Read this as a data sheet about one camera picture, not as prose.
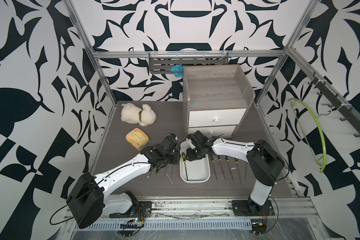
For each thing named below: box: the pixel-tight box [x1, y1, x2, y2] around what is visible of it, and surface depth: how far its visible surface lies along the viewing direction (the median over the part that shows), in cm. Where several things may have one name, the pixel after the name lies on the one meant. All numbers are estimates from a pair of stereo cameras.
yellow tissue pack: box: [125, 127, 150, 151], surface depth 98 cm
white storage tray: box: [179, 141, 211, 184], surface depth 87 cm
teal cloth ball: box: [170, 64, 184, 78], surface depth 93 cm
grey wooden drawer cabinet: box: [182, 64, 256, 138], surface depth 83 cm
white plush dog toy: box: [120, 102, 157, 127], surface depth 104 cm
